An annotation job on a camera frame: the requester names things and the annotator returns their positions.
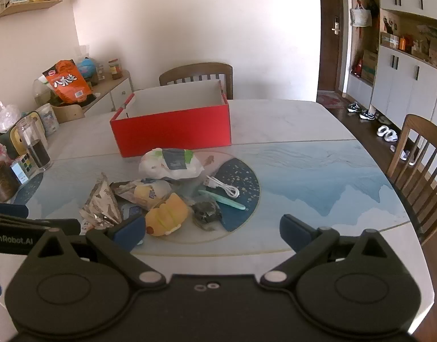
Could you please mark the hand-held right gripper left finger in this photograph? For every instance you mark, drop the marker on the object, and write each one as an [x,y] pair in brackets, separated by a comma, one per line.
[131,229]

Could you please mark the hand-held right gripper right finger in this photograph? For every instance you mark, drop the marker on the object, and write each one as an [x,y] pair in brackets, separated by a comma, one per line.
[293,233]

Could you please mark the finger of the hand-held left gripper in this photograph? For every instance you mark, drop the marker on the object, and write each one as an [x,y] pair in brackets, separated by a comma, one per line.
[54,223]
[8,210]

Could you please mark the yellow plush duck toy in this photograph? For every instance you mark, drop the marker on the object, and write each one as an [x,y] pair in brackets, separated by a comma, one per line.
[167,215]

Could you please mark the silver foil snack packet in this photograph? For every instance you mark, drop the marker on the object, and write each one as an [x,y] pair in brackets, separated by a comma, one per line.
[101,203]

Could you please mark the clear bag of tea leaves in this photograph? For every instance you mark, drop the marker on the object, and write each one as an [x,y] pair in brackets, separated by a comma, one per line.
[206,213]

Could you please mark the red cardboard box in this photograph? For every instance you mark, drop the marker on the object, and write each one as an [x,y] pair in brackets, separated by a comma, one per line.
[168,135]

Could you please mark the white blue patterned desktop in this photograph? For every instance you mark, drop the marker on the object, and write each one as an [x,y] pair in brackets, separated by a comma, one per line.
[311,131]

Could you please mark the brown tin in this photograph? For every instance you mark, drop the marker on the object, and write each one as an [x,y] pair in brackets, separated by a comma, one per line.
[1,181]

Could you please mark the clear wrapped snack packet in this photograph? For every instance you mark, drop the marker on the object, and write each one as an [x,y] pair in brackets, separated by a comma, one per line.
[147,190]

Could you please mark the colourful puzzle cube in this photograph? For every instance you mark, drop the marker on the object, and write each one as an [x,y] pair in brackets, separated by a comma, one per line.
[24,167]

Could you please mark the glass jar with dark contents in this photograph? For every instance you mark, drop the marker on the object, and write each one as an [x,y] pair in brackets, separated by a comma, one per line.
[37,153]

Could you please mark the white green plastic bag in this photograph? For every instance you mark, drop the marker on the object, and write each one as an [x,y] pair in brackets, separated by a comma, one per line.
[158,167]

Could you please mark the yellow green container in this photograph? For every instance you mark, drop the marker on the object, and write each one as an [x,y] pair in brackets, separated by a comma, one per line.
[15,137]

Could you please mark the teal pen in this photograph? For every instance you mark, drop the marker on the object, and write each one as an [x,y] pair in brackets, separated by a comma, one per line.
[222,199]

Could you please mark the crumpled white plastic bag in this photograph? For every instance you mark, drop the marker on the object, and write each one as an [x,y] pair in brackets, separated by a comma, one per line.
[6,117]

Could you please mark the patterned paper roll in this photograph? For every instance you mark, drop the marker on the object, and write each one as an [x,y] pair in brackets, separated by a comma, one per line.
[47,117]

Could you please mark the wooden basket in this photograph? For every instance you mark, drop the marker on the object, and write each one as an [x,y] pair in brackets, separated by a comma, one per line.
[67,113]

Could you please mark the clear plastic container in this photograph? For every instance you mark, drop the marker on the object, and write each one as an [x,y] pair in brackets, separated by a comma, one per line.
[42,91]

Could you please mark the white fluffy slipper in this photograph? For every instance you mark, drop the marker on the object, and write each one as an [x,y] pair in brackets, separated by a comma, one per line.
[392,136]
[383,130]

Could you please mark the white sideboard cabinet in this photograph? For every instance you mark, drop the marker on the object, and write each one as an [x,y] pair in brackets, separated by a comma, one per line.
[120,92]

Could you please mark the red doormat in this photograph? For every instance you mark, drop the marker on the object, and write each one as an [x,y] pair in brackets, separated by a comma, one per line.
[329,100]

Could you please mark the orange snack bag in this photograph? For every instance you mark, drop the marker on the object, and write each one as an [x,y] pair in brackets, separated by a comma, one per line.
[67,83]

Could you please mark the dark sneaker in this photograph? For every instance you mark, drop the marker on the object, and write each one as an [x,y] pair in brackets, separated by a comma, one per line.
[354,107]
[367,115]

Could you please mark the small glass bottle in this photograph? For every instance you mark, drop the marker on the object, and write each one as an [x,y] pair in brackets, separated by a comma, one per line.
[101,73]

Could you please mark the glass jar with red lid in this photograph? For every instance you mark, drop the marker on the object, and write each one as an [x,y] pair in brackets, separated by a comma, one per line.
[115,71]

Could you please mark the small blue globe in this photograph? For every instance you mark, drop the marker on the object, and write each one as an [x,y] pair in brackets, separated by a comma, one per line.
[86,67]

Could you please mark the wooden dining chair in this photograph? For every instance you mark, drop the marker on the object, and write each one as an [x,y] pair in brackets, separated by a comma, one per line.
[418,124]
[195,69]

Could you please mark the dark wooden door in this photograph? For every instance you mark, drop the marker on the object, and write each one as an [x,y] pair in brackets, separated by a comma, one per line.
[327,60]

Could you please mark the red bag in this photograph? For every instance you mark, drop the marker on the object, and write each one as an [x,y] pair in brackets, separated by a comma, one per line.
[356,68]

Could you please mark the green white box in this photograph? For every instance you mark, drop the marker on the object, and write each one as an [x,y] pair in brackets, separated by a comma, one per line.
[389,40]

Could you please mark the orange canister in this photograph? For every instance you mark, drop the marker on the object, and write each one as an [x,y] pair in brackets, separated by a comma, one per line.
[402,43]

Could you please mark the hanging tote bag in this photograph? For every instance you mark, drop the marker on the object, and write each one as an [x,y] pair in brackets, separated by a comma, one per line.
[361,17]

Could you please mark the dark hanging cap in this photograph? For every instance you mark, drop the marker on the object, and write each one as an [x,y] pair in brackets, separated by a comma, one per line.
[373,8]

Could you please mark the white wall cabinet unit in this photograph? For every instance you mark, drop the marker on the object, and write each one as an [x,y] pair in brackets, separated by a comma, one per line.
[400,78]

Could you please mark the wooden wall shelf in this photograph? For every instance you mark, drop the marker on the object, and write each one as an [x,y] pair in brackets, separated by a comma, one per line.
[29,7]

